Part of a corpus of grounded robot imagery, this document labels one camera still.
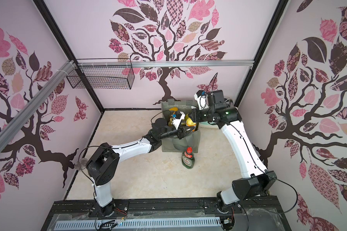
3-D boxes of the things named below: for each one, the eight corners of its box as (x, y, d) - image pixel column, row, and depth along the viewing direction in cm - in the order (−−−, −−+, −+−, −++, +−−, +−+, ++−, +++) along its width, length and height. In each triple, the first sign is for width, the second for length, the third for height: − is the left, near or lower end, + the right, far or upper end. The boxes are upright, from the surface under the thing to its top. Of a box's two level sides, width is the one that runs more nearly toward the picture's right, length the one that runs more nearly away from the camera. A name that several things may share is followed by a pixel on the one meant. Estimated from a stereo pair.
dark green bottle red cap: (187, 171, 88) (189, 157, 73) (182, 163, 91) (183, 149, 76) (193, 167, 89) (196, 153, 75) (188, 160, 92) (190, 145, 78)
